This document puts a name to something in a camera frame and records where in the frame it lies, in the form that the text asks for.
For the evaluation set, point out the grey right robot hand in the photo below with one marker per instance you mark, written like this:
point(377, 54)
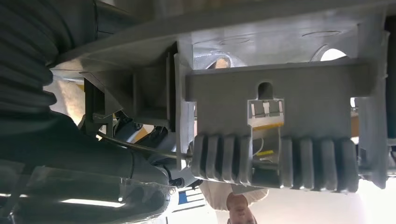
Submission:
point(77, 160)

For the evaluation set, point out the person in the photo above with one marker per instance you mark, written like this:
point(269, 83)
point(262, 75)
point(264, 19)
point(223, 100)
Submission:
point(238, 207)

